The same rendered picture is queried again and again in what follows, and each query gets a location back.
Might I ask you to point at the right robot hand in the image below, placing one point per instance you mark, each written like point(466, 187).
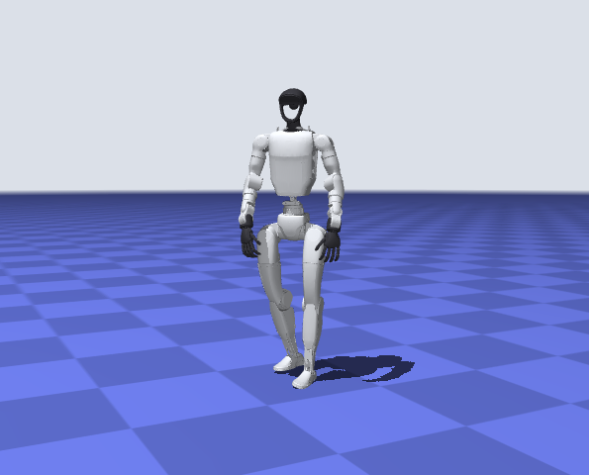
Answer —
point(247, 238)

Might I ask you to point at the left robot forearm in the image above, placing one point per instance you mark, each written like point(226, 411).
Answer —
point(335, 202)

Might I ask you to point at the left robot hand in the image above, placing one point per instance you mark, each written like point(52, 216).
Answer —
point(331, 240)

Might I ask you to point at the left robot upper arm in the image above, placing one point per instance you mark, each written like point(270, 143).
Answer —
point(329, 157)

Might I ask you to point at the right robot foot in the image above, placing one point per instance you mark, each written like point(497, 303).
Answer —
point(289, 362)

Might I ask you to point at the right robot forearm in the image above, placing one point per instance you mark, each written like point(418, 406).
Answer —
point(248, 203)

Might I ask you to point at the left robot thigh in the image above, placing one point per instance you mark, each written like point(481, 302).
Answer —
point(312, 267)

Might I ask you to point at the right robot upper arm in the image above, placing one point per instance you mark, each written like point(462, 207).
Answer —
point(257, 160)

